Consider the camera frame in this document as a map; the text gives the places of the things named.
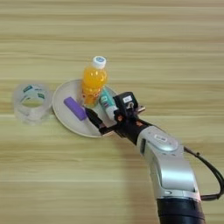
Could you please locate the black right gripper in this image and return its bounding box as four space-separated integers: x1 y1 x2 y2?
85 105 153 145

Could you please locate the teal and white glue stick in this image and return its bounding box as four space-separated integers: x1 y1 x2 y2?
98 87 119 121

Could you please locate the orange juice bottle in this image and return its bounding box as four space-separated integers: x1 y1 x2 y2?
80 55 109 109

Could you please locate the purple eraser block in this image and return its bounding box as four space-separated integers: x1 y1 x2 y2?
63 96 88 122

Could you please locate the beige round plate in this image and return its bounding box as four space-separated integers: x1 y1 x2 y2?
52 79 119 138

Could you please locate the clear tape roll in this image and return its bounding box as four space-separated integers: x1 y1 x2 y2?
11 82 54 126

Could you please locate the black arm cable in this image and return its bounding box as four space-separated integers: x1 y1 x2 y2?
183 146 224 201

